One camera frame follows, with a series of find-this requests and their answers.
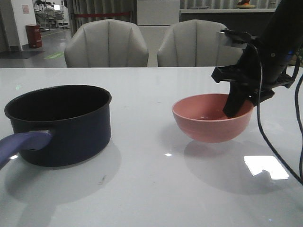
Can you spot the plate with fruit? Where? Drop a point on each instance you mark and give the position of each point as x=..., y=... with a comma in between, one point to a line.
x=244, y=4

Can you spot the red barrier tape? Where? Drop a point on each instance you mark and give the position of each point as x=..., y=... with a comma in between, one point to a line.
x=103, y=15

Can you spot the right grey upholstered chair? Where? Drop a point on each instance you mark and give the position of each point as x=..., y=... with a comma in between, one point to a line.
x=196, y=43

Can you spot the left grey upholstered chair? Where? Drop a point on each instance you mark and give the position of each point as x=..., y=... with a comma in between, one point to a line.
x=107, y=43

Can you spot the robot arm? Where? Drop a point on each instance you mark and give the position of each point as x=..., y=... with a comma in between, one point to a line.
x=285, y=29

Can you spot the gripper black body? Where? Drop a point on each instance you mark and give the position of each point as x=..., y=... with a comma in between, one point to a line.
x=262, y=69

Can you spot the dark counter with white top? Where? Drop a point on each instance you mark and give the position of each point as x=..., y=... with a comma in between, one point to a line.
x=253, y=23

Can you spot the white cabinet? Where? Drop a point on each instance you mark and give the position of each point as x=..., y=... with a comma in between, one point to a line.
x=153, y=19

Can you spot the pink bowl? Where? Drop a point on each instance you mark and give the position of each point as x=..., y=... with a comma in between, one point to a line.
x=201, y=118

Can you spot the grey upholstered chair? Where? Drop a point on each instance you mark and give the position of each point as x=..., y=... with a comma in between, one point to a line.
x=196, y=43
x=107, y=43

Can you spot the dark blue saucepan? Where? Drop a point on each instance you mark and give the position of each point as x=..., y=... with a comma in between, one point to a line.
x=58, y=126

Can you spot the red bin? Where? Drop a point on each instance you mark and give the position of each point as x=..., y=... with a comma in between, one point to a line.
x=34, y=36

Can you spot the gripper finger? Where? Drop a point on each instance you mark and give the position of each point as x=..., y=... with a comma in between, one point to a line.
x=238, y=94

